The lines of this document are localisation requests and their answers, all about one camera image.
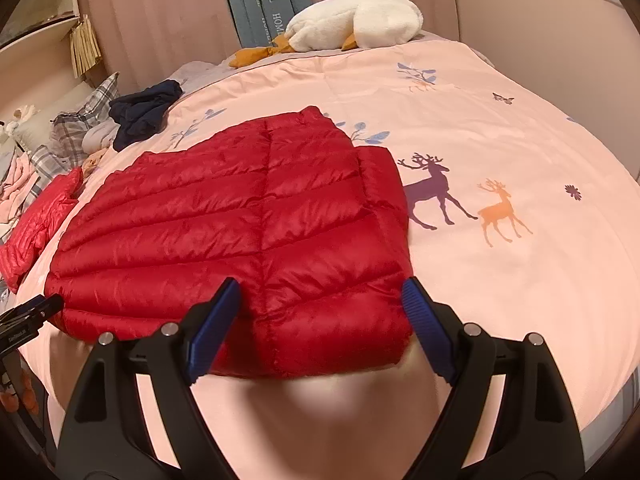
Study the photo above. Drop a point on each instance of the beige hanging tassel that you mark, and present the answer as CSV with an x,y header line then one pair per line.
x,y
86,50

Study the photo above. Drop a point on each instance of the blue curtain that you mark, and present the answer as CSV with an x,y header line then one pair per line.
x,y
270,0

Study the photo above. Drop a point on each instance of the white goose plush toy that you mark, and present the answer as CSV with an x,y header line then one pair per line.
x,y
360,20

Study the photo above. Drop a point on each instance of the cream wall shelf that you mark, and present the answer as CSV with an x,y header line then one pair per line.
x,y
40,20

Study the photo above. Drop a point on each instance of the peach garment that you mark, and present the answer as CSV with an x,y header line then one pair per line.
x,y
96,161

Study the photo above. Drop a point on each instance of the pink garment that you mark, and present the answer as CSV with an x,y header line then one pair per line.
x,y
17,185

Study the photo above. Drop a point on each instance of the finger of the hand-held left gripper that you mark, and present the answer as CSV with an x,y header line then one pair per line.
x,y
32,307

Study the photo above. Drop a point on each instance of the grey garment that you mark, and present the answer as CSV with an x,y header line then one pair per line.
x,y
100,137

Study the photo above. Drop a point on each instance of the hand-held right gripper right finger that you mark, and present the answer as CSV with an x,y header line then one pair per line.
x,y
425,325

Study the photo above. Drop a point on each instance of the red down jacket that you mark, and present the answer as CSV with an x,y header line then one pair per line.
x,y
225,220
35,225

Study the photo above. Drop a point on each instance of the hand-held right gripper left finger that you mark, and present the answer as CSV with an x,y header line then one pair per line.
x,y
212,325

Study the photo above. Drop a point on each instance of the pink curtain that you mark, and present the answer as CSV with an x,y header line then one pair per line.
x,y
150,10

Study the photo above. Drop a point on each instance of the navy garment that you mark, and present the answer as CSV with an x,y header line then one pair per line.
x,y
142,112

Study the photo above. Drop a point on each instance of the pink deer-printed duvet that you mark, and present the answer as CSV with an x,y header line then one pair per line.
x,y
500,270

